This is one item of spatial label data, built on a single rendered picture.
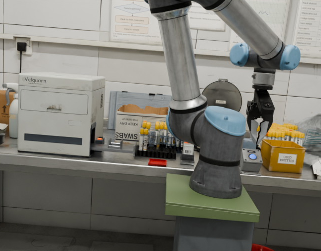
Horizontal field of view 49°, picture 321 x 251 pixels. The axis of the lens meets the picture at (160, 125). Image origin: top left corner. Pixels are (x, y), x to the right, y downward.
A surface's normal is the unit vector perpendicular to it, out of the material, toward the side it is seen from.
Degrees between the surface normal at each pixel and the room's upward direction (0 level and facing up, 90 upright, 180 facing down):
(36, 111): 90
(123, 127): 89
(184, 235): 90
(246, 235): 90
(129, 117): 98
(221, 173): 72
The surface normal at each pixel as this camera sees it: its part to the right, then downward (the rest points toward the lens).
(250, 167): -0.06, 0.64
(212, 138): -0.63, 0.06
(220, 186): 0.02, -0.14
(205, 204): 0.11, -0.98
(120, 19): 0.00, 0.22
